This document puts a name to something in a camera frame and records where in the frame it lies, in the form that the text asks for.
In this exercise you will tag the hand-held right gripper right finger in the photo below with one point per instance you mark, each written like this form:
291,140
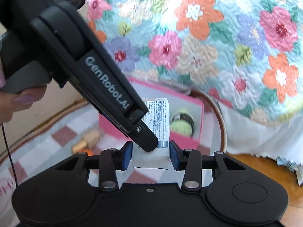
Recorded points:
174,156

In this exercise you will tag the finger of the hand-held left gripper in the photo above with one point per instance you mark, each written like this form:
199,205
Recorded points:
145,139

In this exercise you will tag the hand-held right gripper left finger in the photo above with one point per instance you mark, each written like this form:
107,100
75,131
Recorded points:
127,156

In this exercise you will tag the pink cardboard box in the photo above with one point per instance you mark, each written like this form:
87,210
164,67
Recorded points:
187,143

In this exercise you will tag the white tissue pack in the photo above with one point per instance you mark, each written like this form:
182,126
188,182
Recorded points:
158,123

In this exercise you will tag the green yarn ball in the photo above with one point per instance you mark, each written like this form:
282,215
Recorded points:
181,127

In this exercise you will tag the gold bottle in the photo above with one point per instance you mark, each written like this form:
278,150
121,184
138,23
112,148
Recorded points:
91,137

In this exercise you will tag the person's left hand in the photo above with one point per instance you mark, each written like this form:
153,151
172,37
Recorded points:
21,100

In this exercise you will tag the checkered rug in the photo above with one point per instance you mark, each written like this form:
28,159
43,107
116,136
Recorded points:
47,127

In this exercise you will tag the light blue cloth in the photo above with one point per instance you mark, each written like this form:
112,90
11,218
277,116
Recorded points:
287,163

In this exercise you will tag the floral quilt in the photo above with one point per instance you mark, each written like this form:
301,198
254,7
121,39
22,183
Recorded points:
201,40

